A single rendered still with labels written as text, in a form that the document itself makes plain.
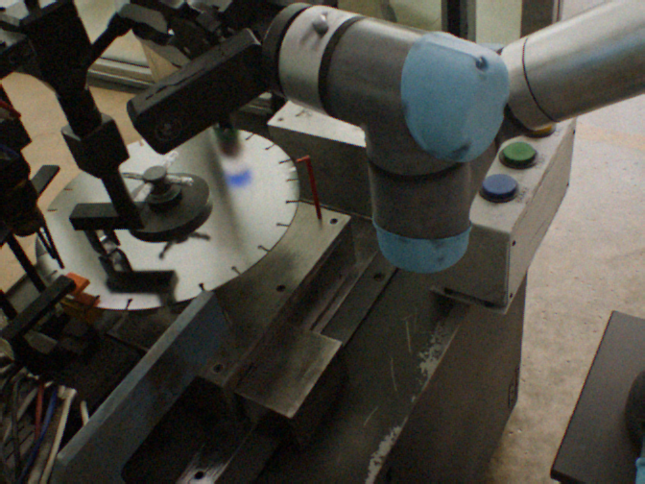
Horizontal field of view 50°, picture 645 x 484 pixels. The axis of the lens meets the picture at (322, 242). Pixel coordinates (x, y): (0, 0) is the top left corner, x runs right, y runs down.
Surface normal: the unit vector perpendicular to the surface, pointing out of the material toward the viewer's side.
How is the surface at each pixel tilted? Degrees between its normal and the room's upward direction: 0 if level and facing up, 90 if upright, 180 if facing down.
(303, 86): 88
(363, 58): 39
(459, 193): 90
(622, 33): 57
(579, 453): 0
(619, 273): 0
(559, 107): 107
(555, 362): 0
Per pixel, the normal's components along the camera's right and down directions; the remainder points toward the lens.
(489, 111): 0.76, 0.37
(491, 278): -0.51, 0.65
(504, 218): -0.15, -0.71
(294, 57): -0.61, 0.11
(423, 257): -0.09, 0.73
